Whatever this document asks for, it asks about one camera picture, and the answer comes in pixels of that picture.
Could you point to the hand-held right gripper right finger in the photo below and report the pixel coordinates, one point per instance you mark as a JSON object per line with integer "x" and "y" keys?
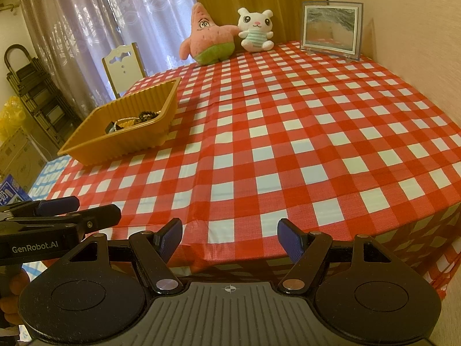
{"x": 291, "y": 241}

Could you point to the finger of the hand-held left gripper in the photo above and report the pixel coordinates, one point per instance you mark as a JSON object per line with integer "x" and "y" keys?
{"x": 101, "y": 216}
{"x": 59, "y": 204}

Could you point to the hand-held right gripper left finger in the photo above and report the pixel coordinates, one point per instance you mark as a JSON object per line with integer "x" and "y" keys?
{"x": 169, "y": 238}

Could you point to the golden plastic tray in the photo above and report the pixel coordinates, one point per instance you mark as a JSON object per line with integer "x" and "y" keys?
{"x": 119, "y": 146}

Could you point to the black watch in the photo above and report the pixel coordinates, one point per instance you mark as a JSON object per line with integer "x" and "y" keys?
{"x": 109, "y": 128}

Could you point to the person's left hand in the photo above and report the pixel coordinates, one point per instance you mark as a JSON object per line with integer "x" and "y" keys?
{"x": 16, "y": 295}

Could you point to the dark blue printed carton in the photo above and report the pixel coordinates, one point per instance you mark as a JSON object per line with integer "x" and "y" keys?
{"x": 12, "y": 191}

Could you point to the cardboard box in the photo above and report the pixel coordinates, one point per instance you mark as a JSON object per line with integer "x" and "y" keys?
{"x": 19, "y": 162}

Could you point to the yellow plastic bag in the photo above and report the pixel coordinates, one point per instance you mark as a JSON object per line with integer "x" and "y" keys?
{"x": 12, "y": 117}

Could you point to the red checked tablecloth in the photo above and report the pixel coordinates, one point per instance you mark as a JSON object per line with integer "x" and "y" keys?
{"x": 288, "y": 133}

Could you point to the folded step ladder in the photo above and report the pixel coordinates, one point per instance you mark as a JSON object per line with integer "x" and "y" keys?
{"x": 39, "y": 97}

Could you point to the white wooden chair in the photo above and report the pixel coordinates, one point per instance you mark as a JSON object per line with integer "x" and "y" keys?
{"x": 122, "y": 68}

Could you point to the sheer lavender curtain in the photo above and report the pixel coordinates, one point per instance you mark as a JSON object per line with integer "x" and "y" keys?
{"x": 108, "y": 25}

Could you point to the pink starfish plush toy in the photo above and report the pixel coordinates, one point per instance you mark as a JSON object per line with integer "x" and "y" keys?
{"x": 210, "y": 36}

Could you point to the white bunny plush toy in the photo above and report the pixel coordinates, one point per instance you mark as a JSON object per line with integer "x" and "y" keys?
{"x": 256, "y": 30}

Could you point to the golden yellow curtain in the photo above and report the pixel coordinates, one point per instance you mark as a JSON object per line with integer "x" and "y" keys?
{"x": 259, "y": 0}

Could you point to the clear picture frame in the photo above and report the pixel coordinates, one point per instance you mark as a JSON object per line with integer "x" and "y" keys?
{"x": 331, "y": 29}

